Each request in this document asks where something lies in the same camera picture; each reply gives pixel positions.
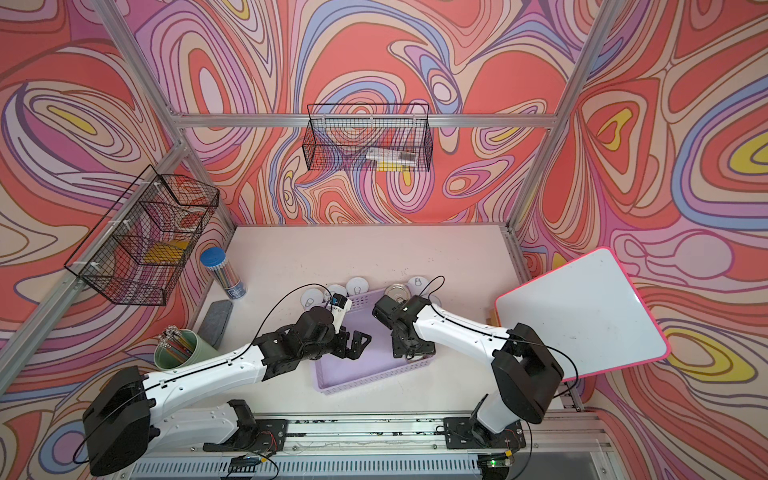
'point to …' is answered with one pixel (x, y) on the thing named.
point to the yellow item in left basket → (166, 252)
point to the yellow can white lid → (417, 285)
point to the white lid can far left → (312, 296)
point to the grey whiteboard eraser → (214, 324)
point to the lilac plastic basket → (376, 364)
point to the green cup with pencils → (180, 348)
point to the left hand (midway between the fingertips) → (362, 336)
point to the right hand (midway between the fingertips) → (416, 356)
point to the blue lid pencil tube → (215, 259)
